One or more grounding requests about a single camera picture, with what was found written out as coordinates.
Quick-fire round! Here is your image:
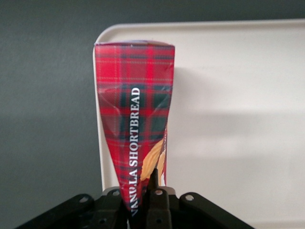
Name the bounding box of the beige plastic tray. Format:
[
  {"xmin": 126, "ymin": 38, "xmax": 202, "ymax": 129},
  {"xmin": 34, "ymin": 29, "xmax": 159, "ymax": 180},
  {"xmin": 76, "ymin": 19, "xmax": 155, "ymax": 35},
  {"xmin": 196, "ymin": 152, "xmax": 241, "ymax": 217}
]
[{"xmin": 96, "ymin": 19, "xmax": 305, "ymax": 229}]

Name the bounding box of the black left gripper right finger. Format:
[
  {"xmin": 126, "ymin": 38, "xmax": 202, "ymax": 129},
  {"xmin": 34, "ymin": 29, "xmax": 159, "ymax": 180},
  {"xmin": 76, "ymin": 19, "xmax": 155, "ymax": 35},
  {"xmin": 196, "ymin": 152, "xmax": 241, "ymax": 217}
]
[{"xmin": 142, "ymin": 168, "xmax": 255, "ymax": 229}]

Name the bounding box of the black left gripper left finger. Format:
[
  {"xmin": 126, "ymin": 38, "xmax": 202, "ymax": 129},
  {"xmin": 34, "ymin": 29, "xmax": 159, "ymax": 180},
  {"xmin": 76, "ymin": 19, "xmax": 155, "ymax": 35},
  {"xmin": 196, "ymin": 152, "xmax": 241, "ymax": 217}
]
[{"xmin": 16, "ymin": 187, "xmax": 131, "ymax": 229}]

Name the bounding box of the red tartan cookie box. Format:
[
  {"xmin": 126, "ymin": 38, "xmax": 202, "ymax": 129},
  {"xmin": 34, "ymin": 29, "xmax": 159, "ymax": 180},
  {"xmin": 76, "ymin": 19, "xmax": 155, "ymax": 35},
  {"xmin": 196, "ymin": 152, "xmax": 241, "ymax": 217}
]
[{"xmin": 92, "ymin": 41, "xmax": 177, "ymax": 229}]

